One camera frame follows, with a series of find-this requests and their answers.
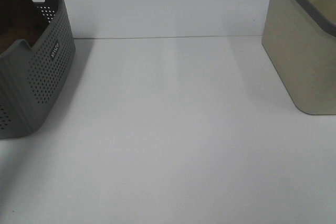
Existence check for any brown towel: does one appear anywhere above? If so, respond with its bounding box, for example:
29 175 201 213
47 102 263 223
1 0 49 53

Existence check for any grey perforated laundry basket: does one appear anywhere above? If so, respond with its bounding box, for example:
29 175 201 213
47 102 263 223
1 0 76 139

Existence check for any beige bin with grey rim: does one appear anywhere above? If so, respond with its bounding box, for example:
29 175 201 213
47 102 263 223
261 0 335 115

